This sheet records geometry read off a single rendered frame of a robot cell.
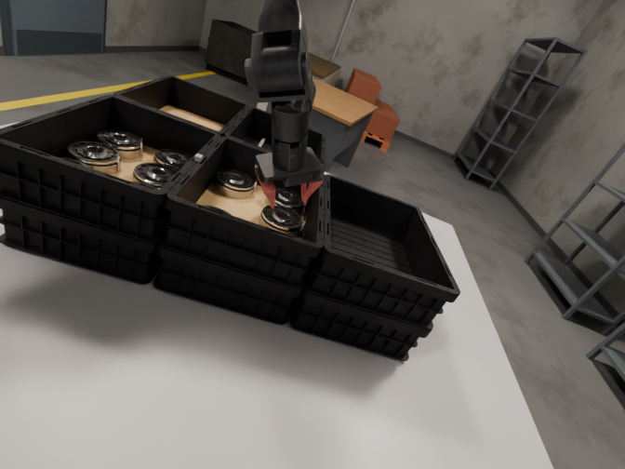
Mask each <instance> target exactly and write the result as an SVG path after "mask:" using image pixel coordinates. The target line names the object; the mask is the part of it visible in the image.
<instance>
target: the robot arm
mask: <svg viewBox="0 0 625 469"><path fill-rule="evenodd" d="M245 74H246V81H247V84H248V87H249V91H254V94H255V98H256V102H257V103H258V102H271V103H272V149H273V152H272V153H267V154H257V155H256V163H257V164H256V165H255V172H256V174H257V177H258V179H259V183H260V185H261V188H262V190H263V192H264V193H265V195H266V196H267V198H268V199H269V203H270V206H271V208H272V209H274V203H275V193H276V191H275V188H274V185H273V182H272V181H275V180H280V179H282V182H283V184H284V186H286V187H288V186H294V185H299V184H300V185H301V199H302V201H303V203H306V202H307V200H308V199H309V197H310V196H311V194H312V193H313V192H314V191H315V190H316V189H317V188H318V187H319V186H320V185H321V184H322V183H323V178H324V176H323V174H322V170H323V166H322V165H321V163H320V161H319V160H318V158H317V156H316V155H315V153H314V151H313V149H312V148H311V147H307V139H308V126H309V115H310V113H311V111H312V107H313V101H314V98H315V94H316V86H315V83H314V82H313V75H312V68H311V61H310V54H309V53H308V35H307V30H306V26H305V23H304V0H264V4H263V8H262V11H261V14H260V16H259V19H258V29H257V33H253V34H252V45H251V57H250V58H249V59H246V61H245ZM307 183H309V186H308V188H307V190H306V186H307Z"/></svg>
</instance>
